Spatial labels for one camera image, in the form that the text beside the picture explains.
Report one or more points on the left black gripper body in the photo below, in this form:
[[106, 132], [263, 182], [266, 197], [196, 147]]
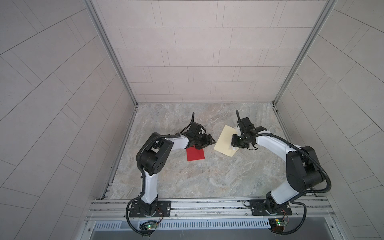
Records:
[[199, 141]]

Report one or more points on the right small circuit board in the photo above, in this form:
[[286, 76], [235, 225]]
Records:
[[278, 225]]

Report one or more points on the aluminium rail frame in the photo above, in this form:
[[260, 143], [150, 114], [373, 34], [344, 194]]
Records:
[[210, 208]]

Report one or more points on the red envelope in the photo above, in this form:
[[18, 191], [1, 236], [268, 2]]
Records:
[[194, 154]]

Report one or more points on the cream yellow envelope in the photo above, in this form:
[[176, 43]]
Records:
[[223, 144]]

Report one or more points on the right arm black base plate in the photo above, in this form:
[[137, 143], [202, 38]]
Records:
[[268, 208]]

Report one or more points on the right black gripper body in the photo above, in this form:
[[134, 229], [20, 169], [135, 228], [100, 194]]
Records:
[[239, 141]]

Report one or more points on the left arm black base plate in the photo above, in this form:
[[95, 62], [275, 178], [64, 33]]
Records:
[[140, 209]]

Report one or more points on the small circuit board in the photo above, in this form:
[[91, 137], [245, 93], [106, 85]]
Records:
[[278, 225], [149, 226]]

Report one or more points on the left small circuit board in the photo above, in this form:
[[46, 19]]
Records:
[[149, 226]]

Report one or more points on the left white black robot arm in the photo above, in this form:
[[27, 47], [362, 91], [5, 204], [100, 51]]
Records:
[[153, 155]]

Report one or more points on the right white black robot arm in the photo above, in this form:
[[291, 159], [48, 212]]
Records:
[[304, 174]]

